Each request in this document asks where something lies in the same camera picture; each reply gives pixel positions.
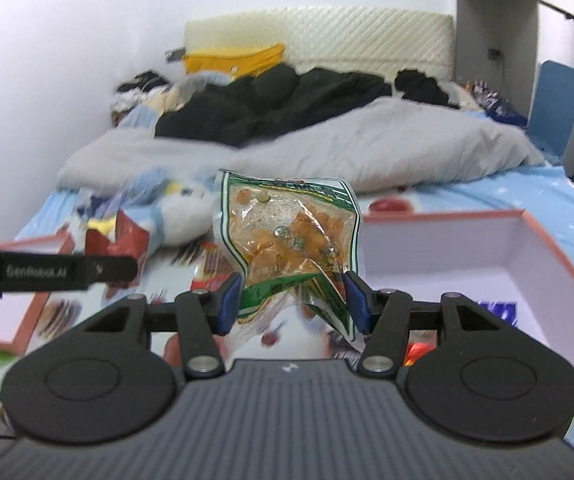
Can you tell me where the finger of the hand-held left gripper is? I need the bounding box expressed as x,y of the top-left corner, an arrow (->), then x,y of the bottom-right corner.
88,255 -> 138,289

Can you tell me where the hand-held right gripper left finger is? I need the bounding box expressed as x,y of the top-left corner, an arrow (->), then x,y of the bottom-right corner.
84,272 -> 242,378

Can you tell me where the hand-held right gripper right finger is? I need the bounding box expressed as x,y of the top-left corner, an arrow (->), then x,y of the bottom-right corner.
343,271 -> 505,377

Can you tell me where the red foil snack packet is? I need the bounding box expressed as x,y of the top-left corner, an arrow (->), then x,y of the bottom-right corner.
84,209 -> 150,261

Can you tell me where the shallow pink box lid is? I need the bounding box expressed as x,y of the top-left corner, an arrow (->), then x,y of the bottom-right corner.
0,232 -> 76,353

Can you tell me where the green-edged clear snack packet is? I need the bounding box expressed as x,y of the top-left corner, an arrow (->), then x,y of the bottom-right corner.
213,169 -> 362,343

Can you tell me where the deep pink cardboard box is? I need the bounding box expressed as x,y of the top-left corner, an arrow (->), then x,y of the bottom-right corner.
359,209 -> 574,401

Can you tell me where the crumpled red yellow snack packet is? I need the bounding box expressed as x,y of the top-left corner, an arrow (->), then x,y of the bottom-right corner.
404,342 -> 438,368

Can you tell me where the white blue plush toy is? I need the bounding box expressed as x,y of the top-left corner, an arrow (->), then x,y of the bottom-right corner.
137,180 -> 218,256

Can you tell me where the blue snack packet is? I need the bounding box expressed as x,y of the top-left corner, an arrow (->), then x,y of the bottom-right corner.
472,300 -> 522,331

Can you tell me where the food-print bed sheet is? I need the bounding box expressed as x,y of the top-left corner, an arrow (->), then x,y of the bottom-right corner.
0,165 -> 574,461

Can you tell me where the grey blanket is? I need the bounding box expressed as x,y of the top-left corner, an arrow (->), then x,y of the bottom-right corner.
57,97 -> 545,196

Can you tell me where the pile of clothes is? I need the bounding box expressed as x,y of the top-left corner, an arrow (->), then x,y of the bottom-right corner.
111,71 -> 188,128

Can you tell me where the black clothing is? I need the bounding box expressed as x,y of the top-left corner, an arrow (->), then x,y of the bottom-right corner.
154,65 -> 460,148

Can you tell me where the yellow cloth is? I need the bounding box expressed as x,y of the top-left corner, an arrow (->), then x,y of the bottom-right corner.
182,42 -> 286,78

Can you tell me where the patterned cloth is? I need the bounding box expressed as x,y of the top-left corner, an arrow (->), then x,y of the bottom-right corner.
459,80 -> 528,128

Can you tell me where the white padded headboard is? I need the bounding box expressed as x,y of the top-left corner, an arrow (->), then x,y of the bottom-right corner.
184,6 -> 455,83

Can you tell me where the blue chair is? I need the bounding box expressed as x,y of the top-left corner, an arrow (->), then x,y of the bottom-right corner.
527,60 -> 574,166

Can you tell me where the white cabinet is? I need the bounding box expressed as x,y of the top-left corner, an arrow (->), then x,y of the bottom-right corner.
454,0 -> 574,126

